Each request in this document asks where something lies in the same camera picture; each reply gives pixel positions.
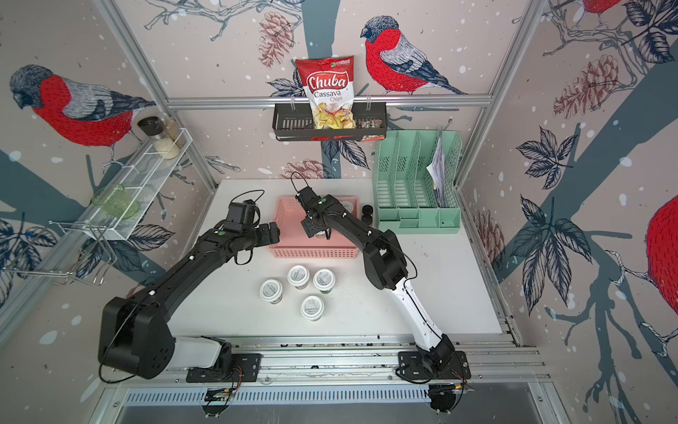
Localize black-lid spice jar on shelf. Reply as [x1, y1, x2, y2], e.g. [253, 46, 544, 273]
[137, 117, 167, 142]

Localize clear spice jar on shelf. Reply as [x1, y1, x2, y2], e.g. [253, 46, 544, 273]
[161, 115, 185, 149]

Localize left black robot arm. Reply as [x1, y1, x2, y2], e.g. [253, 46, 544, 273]
[98, 200, 280, 379]

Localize green glass cup on shelf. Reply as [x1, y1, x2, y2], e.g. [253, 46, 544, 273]
[91, 185, 139, 220]

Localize green plastic file organizer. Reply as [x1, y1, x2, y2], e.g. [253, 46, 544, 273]
[373, 130, 463, 235]

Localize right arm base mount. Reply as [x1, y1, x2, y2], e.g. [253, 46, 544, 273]
[395, 351, 471, 383]

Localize green foil-lid yogurt cup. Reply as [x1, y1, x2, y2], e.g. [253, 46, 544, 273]
[341, 200, 355, 214]

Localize red Chuba cassava chips bag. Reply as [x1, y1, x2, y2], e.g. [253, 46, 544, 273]
[296, 56, 356, 129]

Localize white papers in organizer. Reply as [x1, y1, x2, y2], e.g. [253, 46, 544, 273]
[427, 130, 447, 208]

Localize black hanging wire basket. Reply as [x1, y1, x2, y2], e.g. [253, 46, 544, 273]
[272, 102, 388, 141]

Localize aluminium horizontal rail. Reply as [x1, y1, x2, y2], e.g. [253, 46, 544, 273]
[166, 94, 494, 111]

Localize pink perforated plastic basket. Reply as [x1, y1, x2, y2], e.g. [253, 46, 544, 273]
[269, 195, 358, 259]

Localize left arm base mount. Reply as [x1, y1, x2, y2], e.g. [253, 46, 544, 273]
[186, 353, 262, 383]

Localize metal wire hook rack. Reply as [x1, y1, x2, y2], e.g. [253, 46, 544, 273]
[1, 221, 122, 287]

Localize white wire wall shelf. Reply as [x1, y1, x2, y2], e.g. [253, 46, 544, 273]
[82, 128, 194, 241]

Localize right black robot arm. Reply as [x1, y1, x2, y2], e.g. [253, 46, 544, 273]
[295, 187, 456, 380]

